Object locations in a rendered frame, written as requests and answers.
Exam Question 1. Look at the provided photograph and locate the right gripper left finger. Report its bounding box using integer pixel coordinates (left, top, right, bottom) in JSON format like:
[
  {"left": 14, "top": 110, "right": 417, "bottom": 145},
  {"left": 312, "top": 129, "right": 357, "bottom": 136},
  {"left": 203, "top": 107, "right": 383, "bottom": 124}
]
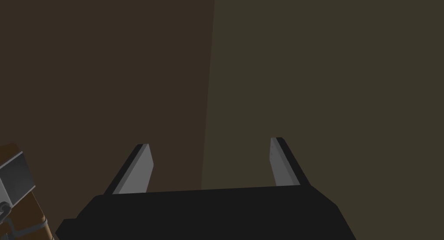
[{"left": 103, "top": 143, "right": 154, "bottom": 195}]

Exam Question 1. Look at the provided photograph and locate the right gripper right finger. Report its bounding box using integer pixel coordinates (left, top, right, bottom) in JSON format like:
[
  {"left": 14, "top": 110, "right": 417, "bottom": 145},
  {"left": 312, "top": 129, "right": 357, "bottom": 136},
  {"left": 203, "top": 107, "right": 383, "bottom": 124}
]
[{"left": 269, "top": 137, "right": 311, "bottom": 187}]

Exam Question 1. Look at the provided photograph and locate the brown cabinet with grey trim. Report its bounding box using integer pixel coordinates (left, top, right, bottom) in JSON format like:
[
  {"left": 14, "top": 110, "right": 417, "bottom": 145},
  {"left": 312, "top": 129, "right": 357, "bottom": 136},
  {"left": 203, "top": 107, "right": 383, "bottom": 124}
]
[{"left": 0, "top": 143, "right": 56, "bottom": 240}]

